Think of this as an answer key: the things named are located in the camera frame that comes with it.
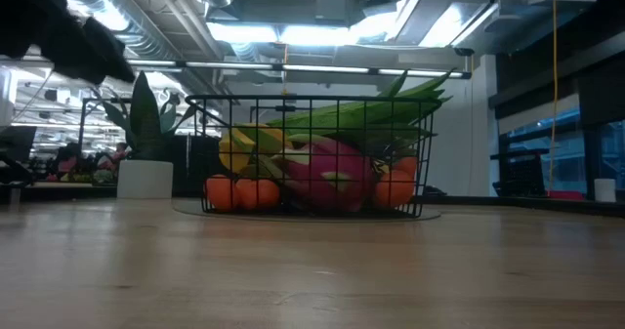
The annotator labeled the long linear ceiling light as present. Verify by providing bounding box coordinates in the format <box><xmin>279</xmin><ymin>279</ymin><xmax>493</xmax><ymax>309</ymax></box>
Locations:
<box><xmin>124</xmin><ymin>58</ymin><xmax>474</xmax><ymax>80</ymax></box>

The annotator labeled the grey ceiling unit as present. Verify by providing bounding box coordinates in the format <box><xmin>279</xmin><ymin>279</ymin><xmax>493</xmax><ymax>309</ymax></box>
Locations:
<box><xmin>314</xmin><ymin>0</ymin><xmax>354</xmax><ymax>26</ymax></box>

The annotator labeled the pink dragon fruit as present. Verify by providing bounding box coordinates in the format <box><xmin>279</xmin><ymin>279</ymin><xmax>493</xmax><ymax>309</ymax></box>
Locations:
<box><xmin>271</xmin><ymin>133</ymin><xmax>378</xmax><ymax>214</ymax></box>

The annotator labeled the dark monitor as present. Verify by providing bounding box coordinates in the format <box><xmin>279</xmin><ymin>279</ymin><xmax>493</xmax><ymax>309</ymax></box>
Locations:
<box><xmin>0</xmin><ymin>124</ymin><xmax>38</xmax><ymax>186</ymax></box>

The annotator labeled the white cup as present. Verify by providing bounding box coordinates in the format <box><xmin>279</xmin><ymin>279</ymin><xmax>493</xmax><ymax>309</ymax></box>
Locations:
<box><xmin>593</xmin><ymin>177</ymin><xmax>618</xmax><ymax>204</ymax></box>

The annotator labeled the tangerine cluster with green leaf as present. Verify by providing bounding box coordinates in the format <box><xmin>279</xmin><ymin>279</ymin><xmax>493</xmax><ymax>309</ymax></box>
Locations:
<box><xmin>372</xmin><ymin>155</ymin><xmax>420</xmax><ymax>210</ymax></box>

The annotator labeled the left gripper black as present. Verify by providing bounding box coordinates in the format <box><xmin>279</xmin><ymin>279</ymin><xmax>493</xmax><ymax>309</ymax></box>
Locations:
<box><xmin>28</xmin><ymin>5</ymin><xmax>136</xmax><ymax>85</ymax></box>

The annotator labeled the green plant in white pot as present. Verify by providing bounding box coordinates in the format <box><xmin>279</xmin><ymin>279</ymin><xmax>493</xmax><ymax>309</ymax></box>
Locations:
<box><xmin>99</xmin><ymin>69</ymin><xmax>197</xmax><ymax>201</ymax></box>

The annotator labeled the person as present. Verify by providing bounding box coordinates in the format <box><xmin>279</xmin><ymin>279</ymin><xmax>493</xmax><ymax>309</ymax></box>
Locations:
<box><xmin>97</xmin><ymin>142</ymin><xmax>129</xmax><ymax>173</ymax></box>
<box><xmin>54</xmin><ymin>142</ymin><xmax>83</xmax><ymax>177</ymax></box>

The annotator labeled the long green leafy vegetable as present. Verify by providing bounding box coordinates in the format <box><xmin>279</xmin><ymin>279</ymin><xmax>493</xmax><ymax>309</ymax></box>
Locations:
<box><xmin>266</xmin><ymin>67</ymin><xmax>456</xmax><ymax>150</ymax></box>

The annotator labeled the small tangerine cluster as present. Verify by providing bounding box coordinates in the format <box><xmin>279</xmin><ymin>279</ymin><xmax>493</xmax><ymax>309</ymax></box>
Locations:
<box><xmin>203</xmin><ymin>173</ymin><xmax>282</xmax><ymax>213</ymax></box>

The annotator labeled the large silver ventilation duct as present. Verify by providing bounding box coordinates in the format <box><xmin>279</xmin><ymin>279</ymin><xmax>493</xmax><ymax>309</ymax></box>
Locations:
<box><xmin>62</xmin><ymin>0</ymin><xmax>197</xmax><ymax>62</ymax></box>

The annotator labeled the black wire basket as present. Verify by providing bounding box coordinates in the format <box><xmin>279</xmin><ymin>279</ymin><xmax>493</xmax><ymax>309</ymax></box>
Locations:
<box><xmin>184</xmin><ymin>93</ymin><xmax>438</xmax><ymax>220</ymax></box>

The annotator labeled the black chair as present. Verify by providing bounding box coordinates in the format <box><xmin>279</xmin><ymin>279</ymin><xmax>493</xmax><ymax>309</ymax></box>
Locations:
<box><xmin>489</xmin><ymin>147</ymin><xmax>551</xmax><ymax>199</ymax></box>

